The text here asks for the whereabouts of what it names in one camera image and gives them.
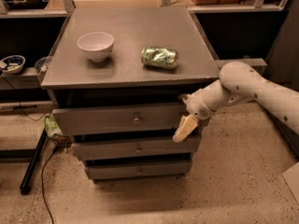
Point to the grey top drawer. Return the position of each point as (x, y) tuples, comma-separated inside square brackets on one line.
[(119, 119)]

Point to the blue patterned bowl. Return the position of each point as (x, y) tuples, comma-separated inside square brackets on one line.
[(12, 64)]

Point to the white ceramic bowl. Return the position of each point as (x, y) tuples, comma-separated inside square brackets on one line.
[(96, 46)]

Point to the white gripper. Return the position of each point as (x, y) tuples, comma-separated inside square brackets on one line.
[(198, 105)]

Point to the crushed green soda can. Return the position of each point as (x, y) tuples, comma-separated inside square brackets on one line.
[(160, 57)]

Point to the grey left low shelf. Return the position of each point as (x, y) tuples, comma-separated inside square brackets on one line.
[(26, 79)]

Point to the grey bottom drawer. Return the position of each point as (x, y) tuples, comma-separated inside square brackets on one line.
[(139, 170)]

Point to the green snack bag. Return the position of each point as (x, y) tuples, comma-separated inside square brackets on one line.
[(54, 133)]

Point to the grey middle drawer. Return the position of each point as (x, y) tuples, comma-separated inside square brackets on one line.
[(139, 147)]

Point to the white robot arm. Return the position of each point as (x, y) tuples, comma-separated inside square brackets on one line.
[(239, 83)]

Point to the small clear glass bowl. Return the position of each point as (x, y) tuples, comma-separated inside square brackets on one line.
[(43, 64)]

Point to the black metal table leg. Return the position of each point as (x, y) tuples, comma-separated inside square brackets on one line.
[(25, 184)]

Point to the grey drawer cabinet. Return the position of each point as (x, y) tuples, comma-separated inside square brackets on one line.
[(74, 81)]

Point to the grey drawer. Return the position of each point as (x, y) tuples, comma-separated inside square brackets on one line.
[(139, 170), (139, 147), (119, 119)]

